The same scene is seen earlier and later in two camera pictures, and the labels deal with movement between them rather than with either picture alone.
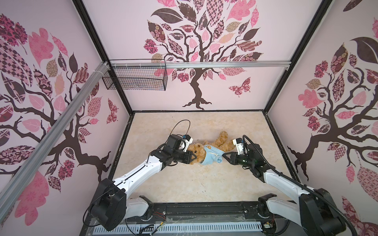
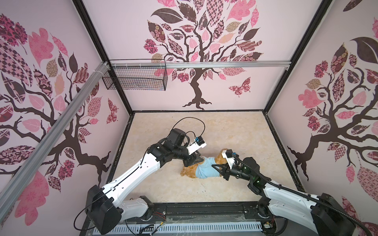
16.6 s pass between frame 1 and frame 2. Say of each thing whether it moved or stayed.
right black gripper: moved
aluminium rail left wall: stayed
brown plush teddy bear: moved
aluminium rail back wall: stayed
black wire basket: stayed
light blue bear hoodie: moved
